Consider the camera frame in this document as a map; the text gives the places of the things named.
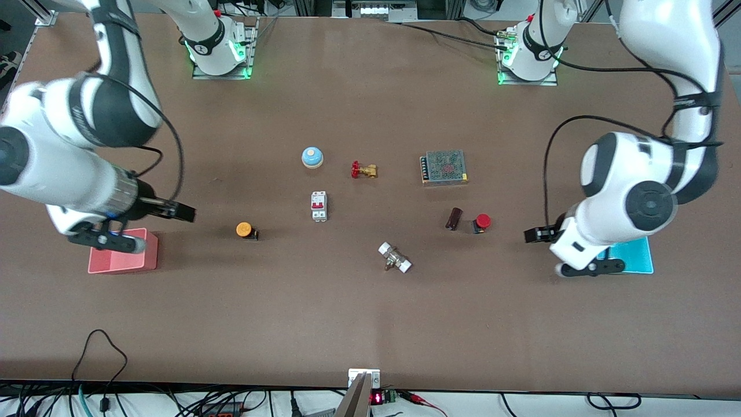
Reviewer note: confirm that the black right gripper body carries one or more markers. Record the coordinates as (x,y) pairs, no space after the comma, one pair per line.
(145,205)

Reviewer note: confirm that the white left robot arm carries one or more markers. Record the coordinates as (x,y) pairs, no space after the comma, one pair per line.
(637,185)

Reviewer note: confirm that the metal mesh power supply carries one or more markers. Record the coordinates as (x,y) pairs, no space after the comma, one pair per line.
(444,167)

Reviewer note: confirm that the aluminium frame profile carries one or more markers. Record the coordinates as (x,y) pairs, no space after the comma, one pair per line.
(46,14)
(726,13)

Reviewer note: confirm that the red push button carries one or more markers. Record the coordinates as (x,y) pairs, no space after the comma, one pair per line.
(482,220)

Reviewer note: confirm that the grey camera mount bar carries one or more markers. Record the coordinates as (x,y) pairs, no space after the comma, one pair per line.
(354,399)

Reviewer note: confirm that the silver valve white ends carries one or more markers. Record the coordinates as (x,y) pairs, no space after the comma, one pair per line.
(395,258)

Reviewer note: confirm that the blue service bell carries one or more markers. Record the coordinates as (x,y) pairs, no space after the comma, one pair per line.
(312,157)

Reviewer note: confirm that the dark brown capacitor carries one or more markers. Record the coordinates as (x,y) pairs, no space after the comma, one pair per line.
(454,219)

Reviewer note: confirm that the pink plastic bin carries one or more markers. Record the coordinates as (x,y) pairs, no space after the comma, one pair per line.
(124,263)

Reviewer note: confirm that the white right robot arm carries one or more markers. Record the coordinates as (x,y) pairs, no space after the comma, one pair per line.
(58,168)

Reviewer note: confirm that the white circuit breaker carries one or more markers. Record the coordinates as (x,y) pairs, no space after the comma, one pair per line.
(319,206)

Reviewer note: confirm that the red clip lead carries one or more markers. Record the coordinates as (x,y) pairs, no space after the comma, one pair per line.
(419,399)

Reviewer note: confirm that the cyan plastic bin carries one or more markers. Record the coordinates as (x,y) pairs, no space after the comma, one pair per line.
(634,258)

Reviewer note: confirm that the red digit display module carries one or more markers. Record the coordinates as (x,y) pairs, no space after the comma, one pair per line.
(379,397)

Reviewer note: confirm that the yellow push button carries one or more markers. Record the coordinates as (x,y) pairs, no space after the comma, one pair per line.
(244,229)

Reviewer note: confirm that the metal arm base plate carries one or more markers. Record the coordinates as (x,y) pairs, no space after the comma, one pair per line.
(527,83)
(250,52)

